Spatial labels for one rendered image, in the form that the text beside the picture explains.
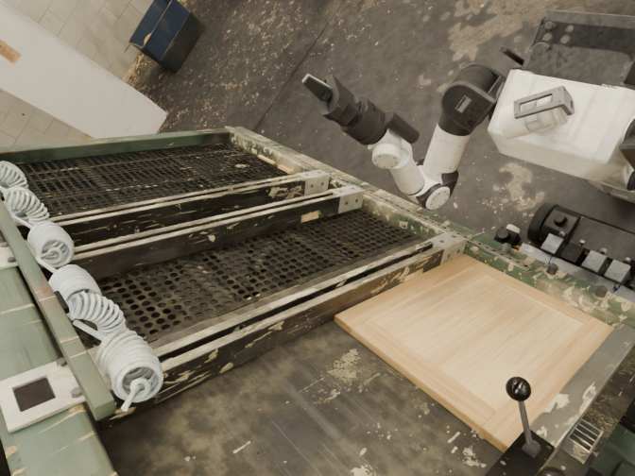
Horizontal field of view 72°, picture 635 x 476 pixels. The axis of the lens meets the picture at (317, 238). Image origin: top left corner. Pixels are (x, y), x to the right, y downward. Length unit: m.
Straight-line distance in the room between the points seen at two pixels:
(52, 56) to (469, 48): 3.29
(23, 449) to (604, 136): 1.07
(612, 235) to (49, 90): 4.19
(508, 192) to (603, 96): 1.50
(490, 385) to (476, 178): 1.72
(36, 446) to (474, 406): 0.70
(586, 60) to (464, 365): 0.65
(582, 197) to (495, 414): 1.47
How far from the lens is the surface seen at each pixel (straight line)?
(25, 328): 0.91
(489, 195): 2.49
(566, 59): 1.06
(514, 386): 0.78
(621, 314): 1.34
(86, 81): 4.58
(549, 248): 1.53
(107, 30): 6.01
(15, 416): 0.75
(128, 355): 0.65
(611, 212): 2.20
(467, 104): 1.11
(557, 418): 0.95
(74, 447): 0.70
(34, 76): 4.51
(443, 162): 1.21
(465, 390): 0.94
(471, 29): 3.17
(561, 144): 1.02
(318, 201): 1.48
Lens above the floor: 2.21
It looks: 51 degrees down
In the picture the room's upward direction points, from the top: 59 degrees counter-clockwise
